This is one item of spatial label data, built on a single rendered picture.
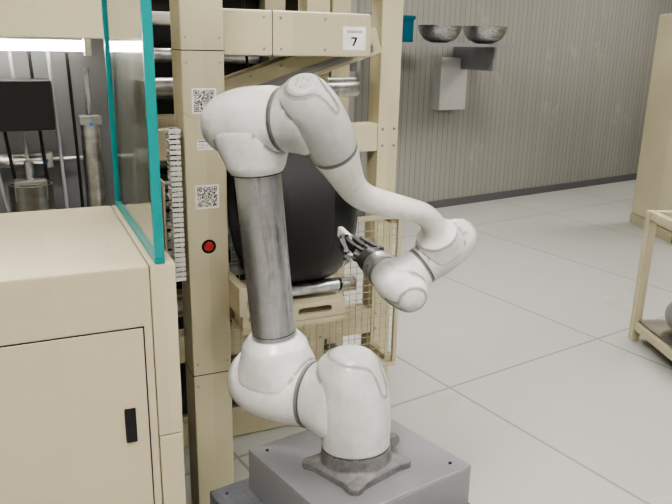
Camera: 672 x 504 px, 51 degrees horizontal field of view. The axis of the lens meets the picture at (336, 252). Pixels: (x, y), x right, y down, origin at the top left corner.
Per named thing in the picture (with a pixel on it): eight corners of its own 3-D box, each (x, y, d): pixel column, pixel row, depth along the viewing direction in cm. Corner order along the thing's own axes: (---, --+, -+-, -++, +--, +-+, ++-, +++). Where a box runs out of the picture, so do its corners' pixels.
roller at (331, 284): (239, 286, 226) (238, 296, 228) (243, 296, 223) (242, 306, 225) (339, 274, 240) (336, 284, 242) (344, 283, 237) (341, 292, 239)
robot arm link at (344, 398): (371, 467, 147) (369, 369, 142) (297, 449, 156) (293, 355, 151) (403, 434, 161) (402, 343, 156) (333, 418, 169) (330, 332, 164)
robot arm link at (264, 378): (298, 443, 156) (219, 424, 166) (334, 409, 169) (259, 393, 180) (264, 88, 134) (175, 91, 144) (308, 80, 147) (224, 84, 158)
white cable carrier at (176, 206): (175, 282, 222) (168, 129, 208) (172, 277, 226) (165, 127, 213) (189, 280, 224) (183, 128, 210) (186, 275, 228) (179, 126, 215)
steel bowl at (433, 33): (440, 42, 676) (441, 26, 672) (470, 43, 644) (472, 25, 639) (407, 42, 654) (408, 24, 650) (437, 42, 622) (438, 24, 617)
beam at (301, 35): (206, 55, 231) (204, 7, 227) (188, 53, 253) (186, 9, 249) (371, 57, 256) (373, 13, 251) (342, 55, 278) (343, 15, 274)
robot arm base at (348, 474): (425, 458, 161) (425, 436, 159) (355, 498, 146) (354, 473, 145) (368, 432, 174) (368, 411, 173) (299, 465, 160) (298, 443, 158)
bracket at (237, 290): (239, 318, 221) (238, 288, 218) (207, 279, 256) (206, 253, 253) (249, 316, 222) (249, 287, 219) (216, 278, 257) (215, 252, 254)
